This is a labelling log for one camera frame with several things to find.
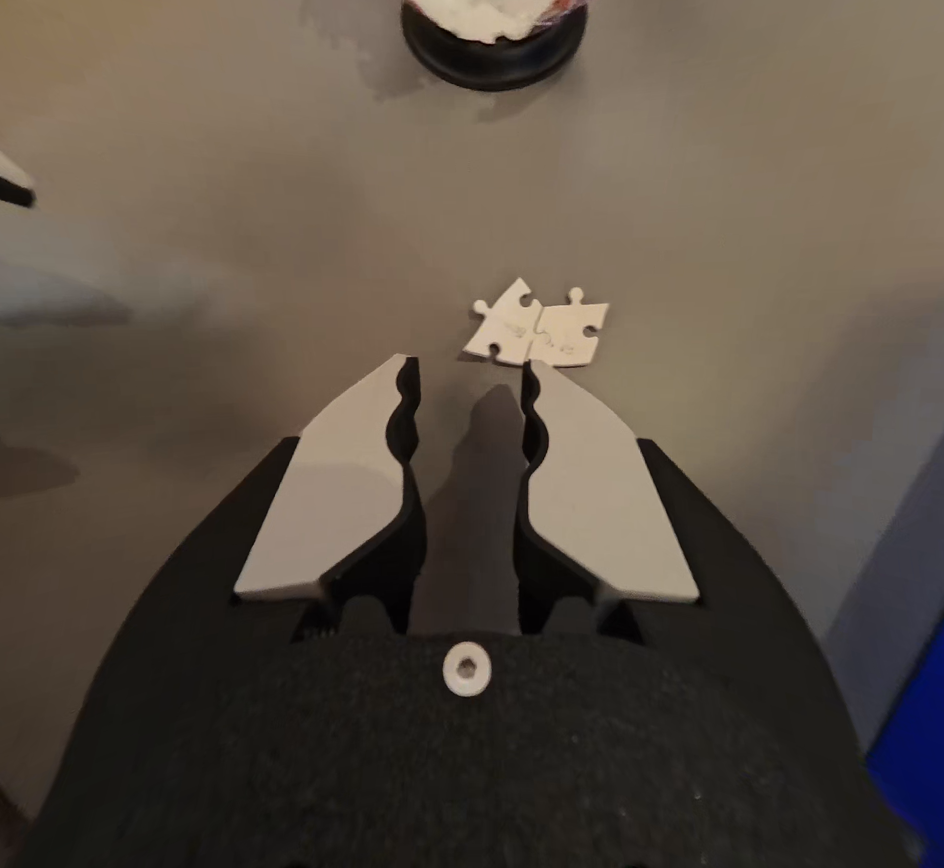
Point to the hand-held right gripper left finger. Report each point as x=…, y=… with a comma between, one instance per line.
x=332, y=499

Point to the blue plastic bin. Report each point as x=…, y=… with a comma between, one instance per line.
x=914, y=772

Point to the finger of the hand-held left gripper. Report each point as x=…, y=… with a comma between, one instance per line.
x=13, y=178

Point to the joined white puzzle pieces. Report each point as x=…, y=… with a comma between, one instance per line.
x=509, y=326

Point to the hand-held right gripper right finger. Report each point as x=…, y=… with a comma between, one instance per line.
x=597, y=499

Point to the round black ball stand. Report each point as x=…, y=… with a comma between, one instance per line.
x=494, y=68

